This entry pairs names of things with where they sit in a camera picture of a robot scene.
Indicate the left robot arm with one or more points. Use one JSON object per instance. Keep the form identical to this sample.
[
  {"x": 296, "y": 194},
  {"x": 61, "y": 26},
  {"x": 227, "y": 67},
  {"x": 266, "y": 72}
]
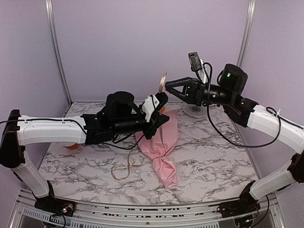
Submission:
[{"x": 21, "y": 130}]

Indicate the left aluminium frame post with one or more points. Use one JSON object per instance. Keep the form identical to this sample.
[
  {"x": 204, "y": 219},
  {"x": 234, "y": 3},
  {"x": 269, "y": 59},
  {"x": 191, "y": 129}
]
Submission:
[{"x": 55, "y": 45}]

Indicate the pink wrapping paper sheet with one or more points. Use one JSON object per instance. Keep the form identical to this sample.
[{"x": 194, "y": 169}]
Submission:
[{"x": 159, "y": 147}]

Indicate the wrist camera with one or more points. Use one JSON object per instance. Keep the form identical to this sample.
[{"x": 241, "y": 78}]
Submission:
[
  {"x": 153, "y": 104},
  {"x": 197, "y": 66}
]

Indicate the grey ringed plate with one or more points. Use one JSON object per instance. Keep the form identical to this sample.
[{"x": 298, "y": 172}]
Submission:
[{"x": 194, "y": 111}]

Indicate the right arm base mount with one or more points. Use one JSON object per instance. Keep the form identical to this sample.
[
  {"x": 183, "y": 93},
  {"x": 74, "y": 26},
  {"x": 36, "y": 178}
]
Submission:
[{"x": 245, "y": 204}]

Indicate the aluminium frame post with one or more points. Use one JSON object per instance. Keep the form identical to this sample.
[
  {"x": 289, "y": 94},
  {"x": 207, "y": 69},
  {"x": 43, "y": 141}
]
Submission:
[
  {"x": 247, "y": 31},
  {"x": 55, "y": 45}
]

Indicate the front aluminium rail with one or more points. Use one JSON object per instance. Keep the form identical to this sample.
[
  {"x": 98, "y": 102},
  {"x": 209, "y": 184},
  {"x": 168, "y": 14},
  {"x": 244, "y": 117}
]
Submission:
[{"x": 101, "y": 215}]

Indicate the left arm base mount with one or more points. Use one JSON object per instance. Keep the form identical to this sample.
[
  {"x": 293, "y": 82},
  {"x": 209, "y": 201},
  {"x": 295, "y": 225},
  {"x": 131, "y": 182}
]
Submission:
[{"x": 53, "y": 204}]

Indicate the right aluminium frame post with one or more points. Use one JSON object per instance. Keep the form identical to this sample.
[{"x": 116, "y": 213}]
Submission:
[{"x": 247, "y": 31}]

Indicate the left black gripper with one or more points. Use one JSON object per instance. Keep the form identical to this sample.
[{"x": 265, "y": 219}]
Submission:
[{"x": 155, "y": 125}]

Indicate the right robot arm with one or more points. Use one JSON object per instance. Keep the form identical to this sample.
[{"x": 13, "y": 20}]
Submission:
[{"x": 248, "y": 113}]

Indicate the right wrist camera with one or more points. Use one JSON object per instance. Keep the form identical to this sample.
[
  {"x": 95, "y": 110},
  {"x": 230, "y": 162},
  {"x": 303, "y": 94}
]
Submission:
[{"x": 197, "y": 66}]

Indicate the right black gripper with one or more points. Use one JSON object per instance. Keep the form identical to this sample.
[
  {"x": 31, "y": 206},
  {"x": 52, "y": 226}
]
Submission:
[{"x": 194, "y": 90}]

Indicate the red and white bowl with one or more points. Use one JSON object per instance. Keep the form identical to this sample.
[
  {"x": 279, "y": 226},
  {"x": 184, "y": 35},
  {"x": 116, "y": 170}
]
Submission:
[{"x": 71, "y": 147}]

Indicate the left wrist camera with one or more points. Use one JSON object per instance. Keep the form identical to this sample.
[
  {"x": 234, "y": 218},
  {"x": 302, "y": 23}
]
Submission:
[{"x": 153, "y": 104}]

